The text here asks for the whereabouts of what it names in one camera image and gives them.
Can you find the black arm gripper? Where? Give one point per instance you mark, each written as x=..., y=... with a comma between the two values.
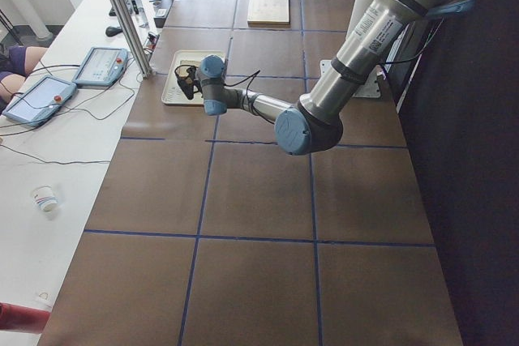
x=190, y=86

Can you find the bread slice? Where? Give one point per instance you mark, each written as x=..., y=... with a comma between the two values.
x=187, y=71

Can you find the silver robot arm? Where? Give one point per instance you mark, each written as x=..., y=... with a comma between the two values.
x=312, y=124

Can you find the cream bear tray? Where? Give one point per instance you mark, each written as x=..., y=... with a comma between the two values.
x=172, y=94

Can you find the far teach pendant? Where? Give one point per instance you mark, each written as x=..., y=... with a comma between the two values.
x=101, y=68

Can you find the teach pendant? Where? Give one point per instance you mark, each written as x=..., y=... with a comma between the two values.
x=40, y=102
x=101, y=68

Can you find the black computer mouse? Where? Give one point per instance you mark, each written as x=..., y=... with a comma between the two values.
x=112, y=31

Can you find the wooden cutting board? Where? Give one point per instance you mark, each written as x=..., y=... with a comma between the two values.
x=268, y=12

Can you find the near teach pendant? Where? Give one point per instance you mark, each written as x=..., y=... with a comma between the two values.
x=40, y=102

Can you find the seated person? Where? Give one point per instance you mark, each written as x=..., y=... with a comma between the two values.
x=19, y=62

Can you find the paper cup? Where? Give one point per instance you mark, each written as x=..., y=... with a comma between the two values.
x=44, y=198

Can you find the red object at edge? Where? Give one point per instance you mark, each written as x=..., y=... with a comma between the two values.
x=23, y=319

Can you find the aluminium frame post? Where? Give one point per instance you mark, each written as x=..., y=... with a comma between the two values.
x=132, y=37

